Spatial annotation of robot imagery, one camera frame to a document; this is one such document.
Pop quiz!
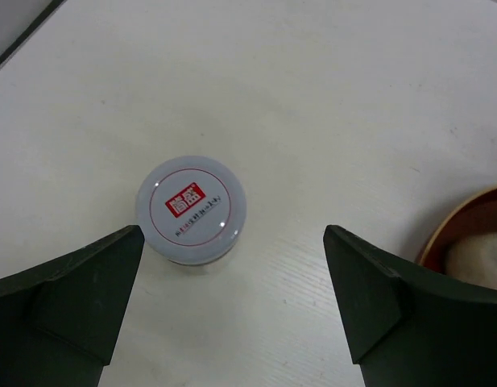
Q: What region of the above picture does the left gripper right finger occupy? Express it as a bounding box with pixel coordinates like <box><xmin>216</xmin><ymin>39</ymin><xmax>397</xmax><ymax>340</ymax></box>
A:
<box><xmin>323</xmin><ymin>225</ymin><xmax>497</xmax><ymax>386</ymax></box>

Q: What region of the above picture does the white lid spice jar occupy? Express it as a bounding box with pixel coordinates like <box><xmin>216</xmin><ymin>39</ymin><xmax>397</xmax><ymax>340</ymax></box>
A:
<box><xmin>135</xmin><ymin>156</ymin><xmax>246</xmax><ymax>266</ymax></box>

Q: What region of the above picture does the red round tray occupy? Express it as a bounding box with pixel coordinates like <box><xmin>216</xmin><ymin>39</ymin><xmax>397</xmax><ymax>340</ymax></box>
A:
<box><xmin>416</xmin><ymin>186</ymin><xmax>497</xmax><ymax>273</ymax></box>

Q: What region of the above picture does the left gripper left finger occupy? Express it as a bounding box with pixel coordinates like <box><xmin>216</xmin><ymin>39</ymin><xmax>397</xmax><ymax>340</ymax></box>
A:
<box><xmin>0</xmin><ymin>225</ymin><xmax>144</xmax><ymax>386</ymax></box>

